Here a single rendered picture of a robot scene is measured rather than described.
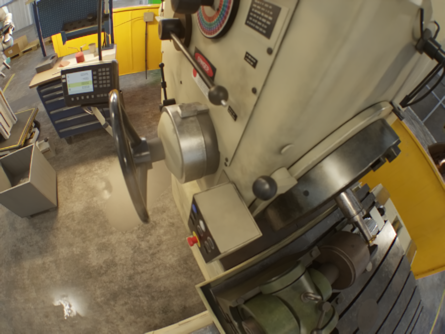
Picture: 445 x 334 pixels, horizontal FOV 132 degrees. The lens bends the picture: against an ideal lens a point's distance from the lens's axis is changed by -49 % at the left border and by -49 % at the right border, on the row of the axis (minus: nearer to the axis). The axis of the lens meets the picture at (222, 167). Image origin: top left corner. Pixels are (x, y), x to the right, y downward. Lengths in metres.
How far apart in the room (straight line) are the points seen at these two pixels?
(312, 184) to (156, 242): 1.51
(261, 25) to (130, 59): 2.95
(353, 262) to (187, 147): 0.58
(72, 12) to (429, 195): 4.35
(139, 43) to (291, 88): 2.92
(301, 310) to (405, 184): 2.46
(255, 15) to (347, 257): 0.65
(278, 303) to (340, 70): 0.48
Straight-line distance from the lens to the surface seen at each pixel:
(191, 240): 0.58
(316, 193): 0.46
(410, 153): 2.71
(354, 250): 0.68
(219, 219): 0.42
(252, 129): 0.36
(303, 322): 0.57
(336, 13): 0.25
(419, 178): 2.78
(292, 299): 0.53
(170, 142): 0.48
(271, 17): 0.30
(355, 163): 0.46
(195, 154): 0.47
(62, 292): 2.06
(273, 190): 0.31
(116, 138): 0.37
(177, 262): 1.74
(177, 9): 0.41
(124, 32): 3.03
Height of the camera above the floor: 1.73
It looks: 54 degrees down
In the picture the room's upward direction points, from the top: 21 degrees clockwise
